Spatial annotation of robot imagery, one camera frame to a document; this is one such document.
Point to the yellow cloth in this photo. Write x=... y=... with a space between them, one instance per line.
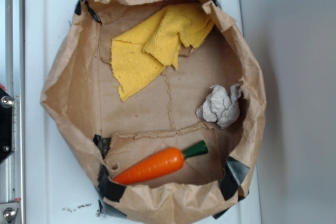
x=141 y=53

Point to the brown paper bag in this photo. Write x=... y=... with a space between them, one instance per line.
x=99 y=132

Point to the crumpled white paper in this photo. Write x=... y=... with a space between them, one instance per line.
x=221 y=106

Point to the orange toy carrot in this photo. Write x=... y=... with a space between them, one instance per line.
x=160 y=164

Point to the black metal bracket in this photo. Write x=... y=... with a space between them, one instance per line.
x=6 y=125

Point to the aluminium rail frame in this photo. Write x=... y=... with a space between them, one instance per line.
x=12 y=71

